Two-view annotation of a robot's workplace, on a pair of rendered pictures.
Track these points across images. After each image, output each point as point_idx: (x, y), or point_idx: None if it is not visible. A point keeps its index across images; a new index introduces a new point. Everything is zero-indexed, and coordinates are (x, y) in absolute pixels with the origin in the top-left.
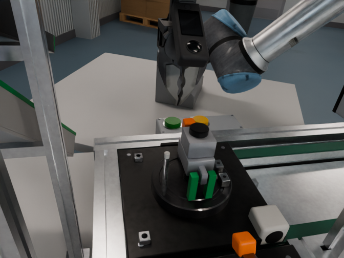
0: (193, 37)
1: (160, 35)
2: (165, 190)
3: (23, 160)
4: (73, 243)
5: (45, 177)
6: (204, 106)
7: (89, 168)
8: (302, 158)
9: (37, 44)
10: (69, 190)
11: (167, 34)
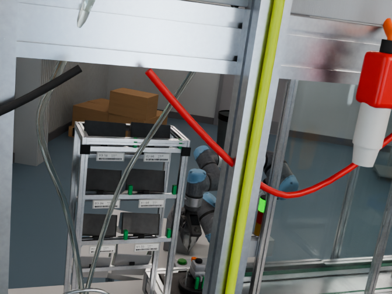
0: (196, 226)
1: (180, 221)
2: (186, 284)
3: (99, 284)
4: None
5: (116, 291)
6: (196, 252)
7: (136, 287)
8: (250, 279)
9: (160, 235)
10: (155, 282)
11: (185, 223)
